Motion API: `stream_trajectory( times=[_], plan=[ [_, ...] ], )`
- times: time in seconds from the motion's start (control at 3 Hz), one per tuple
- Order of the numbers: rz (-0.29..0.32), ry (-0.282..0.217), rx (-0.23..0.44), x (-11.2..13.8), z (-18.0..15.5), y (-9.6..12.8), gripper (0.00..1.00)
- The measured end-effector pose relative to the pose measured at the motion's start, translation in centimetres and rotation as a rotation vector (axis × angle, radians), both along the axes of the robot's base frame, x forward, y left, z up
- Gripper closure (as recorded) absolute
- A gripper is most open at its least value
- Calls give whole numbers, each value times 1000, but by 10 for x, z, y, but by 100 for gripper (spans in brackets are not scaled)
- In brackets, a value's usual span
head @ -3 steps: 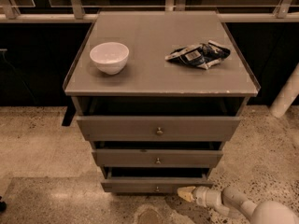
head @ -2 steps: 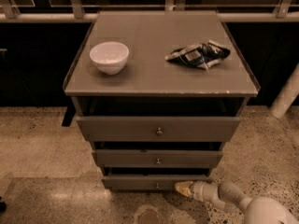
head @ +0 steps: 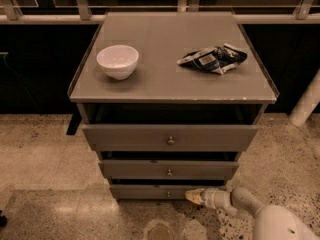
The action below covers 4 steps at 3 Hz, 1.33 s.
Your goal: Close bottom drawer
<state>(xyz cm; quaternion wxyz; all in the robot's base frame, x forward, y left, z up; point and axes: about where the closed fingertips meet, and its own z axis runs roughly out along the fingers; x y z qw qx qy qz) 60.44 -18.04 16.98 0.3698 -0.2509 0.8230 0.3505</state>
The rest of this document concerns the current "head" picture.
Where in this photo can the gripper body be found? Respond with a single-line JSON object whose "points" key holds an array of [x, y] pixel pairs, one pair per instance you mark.
{"points": [[210, 197]]}

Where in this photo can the grey bottom drawer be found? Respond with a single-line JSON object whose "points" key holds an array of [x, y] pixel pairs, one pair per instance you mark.
{"points": [[158, 189]]}

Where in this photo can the grey drawer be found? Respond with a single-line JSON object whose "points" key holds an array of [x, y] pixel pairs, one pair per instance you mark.
{"points": [[168, 169], [165, 138], [158, 189]]}

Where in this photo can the grey middle drawer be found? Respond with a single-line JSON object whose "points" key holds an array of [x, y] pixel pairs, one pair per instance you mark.
{"points": [[168, 169]]}

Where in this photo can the grey wooden drawer cabinet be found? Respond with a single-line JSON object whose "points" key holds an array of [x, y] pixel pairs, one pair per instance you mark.
{"points": [[159, 92]]}

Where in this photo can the grey top drawer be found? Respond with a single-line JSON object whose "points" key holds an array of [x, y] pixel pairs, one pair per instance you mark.
{"points": [[165, 138]]}

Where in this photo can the crumpled dark snack bag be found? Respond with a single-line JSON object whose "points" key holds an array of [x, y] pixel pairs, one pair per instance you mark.
{"points": [[214, 59]]}

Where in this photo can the white ceramic bowl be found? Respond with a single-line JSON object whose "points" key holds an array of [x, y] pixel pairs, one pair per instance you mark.
{"points": [[118, 61]]}

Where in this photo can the black object at floor edge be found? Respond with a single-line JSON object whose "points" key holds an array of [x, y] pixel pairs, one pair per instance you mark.
{"points": [[3, 220]]}

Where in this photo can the white cylindrical post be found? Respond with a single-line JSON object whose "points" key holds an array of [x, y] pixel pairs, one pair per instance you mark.
{"points": [[307, 103]]}

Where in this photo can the metal window railing frame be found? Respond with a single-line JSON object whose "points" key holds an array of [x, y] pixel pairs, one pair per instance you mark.
{"points": [[88, 11]]}

